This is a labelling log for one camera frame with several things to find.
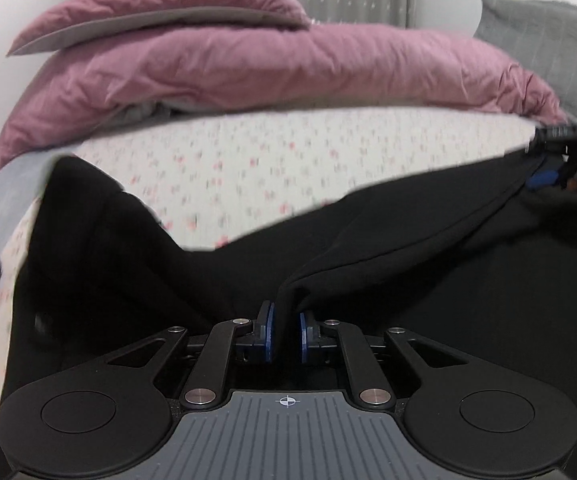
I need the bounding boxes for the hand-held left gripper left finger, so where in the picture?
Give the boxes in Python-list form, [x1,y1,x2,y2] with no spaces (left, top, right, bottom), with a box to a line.
[106,301,276,409]

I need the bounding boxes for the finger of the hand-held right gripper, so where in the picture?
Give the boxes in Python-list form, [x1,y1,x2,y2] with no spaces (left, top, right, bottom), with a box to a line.
[527,160,577,192]
[525,124,577,156]

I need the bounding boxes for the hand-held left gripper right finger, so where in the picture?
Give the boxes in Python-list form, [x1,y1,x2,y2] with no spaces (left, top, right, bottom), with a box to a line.
[297,310,470,409]

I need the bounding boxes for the black pants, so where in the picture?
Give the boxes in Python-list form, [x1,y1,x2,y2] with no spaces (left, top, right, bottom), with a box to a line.
[6,152,577,480]

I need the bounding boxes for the grey pillow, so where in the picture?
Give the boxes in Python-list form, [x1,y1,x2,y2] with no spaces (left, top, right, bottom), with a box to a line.
[473,0,577,121]

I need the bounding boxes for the floral white bed sheet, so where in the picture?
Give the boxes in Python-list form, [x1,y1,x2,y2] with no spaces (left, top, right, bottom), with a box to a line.
[0,107,539,471]

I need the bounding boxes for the pink duvet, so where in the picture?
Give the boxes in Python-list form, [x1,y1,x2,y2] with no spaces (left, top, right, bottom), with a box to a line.
[0,0,569,171]

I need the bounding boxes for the grey cloth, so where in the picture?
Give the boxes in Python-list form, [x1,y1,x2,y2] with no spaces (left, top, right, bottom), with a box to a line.
[0,152,62,258]

